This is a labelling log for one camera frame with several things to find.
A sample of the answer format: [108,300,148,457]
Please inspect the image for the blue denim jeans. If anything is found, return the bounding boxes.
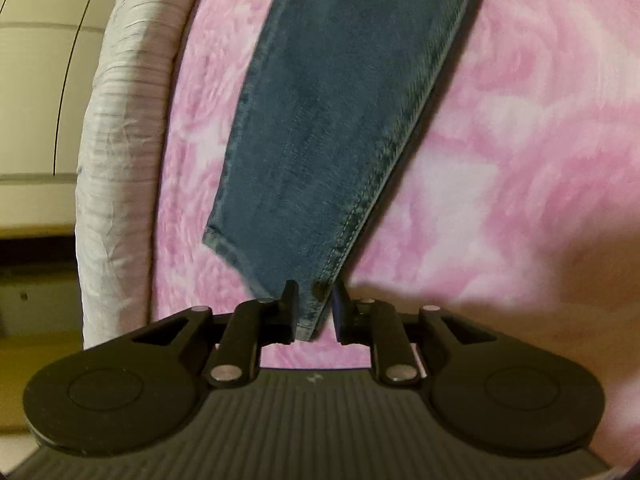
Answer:
[203,0,478,340]

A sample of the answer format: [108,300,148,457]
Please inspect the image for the white rolled duvet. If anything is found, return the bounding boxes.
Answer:
[75,0,196,348]

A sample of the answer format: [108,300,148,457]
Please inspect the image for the pink floral bed sheet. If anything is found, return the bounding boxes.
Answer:
[152,0,639,465]

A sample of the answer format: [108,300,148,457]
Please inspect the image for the cream wardrobe with black lines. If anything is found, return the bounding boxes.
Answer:
[1,0,115,238]

